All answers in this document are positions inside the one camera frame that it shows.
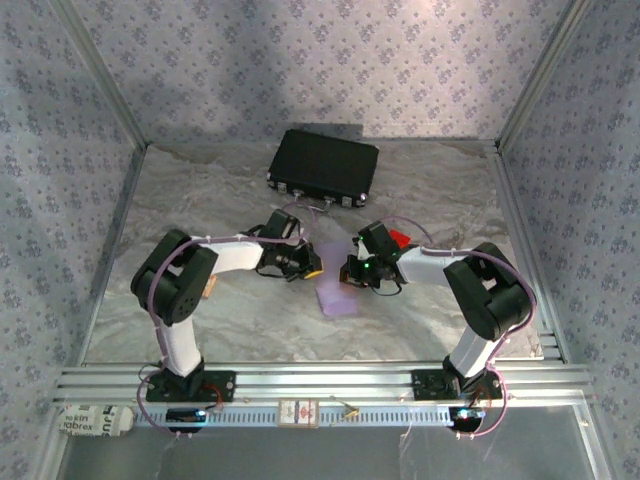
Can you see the aluminium mounting rail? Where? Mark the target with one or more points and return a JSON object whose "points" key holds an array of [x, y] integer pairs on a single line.
{"points": [[325, 380]]}

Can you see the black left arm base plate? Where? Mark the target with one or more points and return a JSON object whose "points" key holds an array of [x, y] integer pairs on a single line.
{"points": [[220, 387]]}

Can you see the small printed card box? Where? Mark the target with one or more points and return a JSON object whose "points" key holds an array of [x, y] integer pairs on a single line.
{"points": [[298, 413]]}

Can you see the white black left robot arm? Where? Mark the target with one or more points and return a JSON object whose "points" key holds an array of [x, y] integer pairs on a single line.
{"points": [[175, 345]]}

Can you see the light purple paper sheet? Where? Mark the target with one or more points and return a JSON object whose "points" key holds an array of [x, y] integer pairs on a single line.
{"points": [[337, 300]]}

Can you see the small red plastic block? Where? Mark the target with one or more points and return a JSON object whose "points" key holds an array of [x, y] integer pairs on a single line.
{"points": [[400, 239]]}

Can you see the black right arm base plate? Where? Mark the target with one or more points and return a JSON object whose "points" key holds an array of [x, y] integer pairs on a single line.
{"points": [[425, 385]]}

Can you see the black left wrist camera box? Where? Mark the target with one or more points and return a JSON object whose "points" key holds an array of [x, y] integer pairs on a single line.
{"points": [[280, 225]]}

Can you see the aluminium frame post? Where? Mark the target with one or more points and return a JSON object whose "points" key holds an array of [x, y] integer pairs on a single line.
{"points": [[542, 75]]}

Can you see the white roll with black print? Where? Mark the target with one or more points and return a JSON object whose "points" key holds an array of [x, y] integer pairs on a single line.
{"points": [[90, 420]]}

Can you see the aluminium side rail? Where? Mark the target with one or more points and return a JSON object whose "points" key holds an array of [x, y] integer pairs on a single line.
{"points": [[122, 220], [517, 235]]}

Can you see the small wooden block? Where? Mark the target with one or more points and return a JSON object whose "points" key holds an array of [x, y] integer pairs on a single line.
{"points": [[209, 287]]}

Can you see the grey metal sheet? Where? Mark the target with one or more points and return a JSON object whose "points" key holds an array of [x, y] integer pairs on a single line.
{"points": [[300, 455]]}

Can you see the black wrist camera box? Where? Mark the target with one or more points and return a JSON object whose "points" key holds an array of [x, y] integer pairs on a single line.
{"points": [[280, 225], [377, 237]]}

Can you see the small brass clip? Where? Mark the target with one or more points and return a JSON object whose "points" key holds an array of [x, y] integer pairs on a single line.
{"points": [[351, 413]]}

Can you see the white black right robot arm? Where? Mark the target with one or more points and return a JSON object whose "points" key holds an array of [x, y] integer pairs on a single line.
{"points": [[470, 350]]}

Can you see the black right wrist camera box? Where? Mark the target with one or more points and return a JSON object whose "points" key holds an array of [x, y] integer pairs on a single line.
{"points": [[377, 237]]}

